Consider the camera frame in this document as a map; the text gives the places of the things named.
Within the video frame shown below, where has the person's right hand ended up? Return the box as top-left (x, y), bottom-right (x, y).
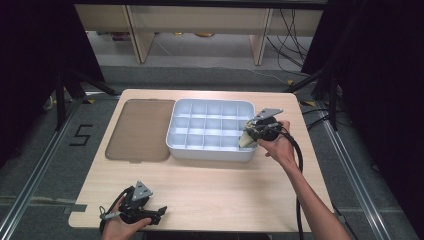
top-left (256, 120), bottom-right (300, 172)

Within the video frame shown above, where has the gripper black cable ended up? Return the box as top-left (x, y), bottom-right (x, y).
top-left (275, 123), bottom-right (306, 240)
top-left (98, 186), bottom-right (135, 236)

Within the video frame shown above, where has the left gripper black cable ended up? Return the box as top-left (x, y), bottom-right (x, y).
top-left (98, 186), bottom-right (135, 236)

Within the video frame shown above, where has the grey tape strip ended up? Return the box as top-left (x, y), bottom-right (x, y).
top-left (62, 203), bottom-right (88, 215)

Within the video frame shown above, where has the aluminium floor rail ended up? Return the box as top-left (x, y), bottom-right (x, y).
top-left (314, 99), bottom-right (393, 240)
top-left (0, 97), bottom-right (85, 240)

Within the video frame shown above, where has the brown translucent lid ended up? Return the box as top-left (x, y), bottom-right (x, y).
top-left (104, 98), bottom-right (177, 164)

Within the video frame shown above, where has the olive green ankle sock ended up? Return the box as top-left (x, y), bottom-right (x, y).
top-left (237, 121), bottom-right (258, 149)

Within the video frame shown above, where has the black metal stand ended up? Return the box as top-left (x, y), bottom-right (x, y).
top-left (54, 67), bottom-right (120, 132)
top-left (283, 65), bottom-right (340, 132)

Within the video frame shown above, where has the person's left hand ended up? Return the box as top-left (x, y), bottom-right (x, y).
top-left (101, 196), bottom-right (152, 240)

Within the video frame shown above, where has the black floor cables bundle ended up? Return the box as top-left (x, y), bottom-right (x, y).
top-left (265, 8), bottom-right (315, 78)

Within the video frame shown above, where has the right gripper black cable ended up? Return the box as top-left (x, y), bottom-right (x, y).
top-left (275, 123), bottom-right (306, 240)

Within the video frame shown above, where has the white divided storage box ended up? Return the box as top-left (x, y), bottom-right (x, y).
top-left (165, 98), bottom-right (259, 163)

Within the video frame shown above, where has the beige wooden desk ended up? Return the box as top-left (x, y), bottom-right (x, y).
top-left (73, 3), bottom-right (324, 66)

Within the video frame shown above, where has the black floor cable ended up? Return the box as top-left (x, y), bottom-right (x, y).
top-left (301, 107), bottom-right (351, 131)

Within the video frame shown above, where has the black curtain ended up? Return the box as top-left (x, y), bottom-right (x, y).
top-left (0, 0), bottom-right (105, 168)
top-left (300, 0), bottom-right (424, 231)

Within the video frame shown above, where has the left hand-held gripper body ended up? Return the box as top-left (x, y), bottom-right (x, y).
top-left (117, 180), bottom-right (162, 226)

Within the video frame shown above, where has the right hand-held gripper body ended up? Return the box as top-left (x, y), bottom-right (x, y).
top-left (247, 107), bottom-right (285, 143)

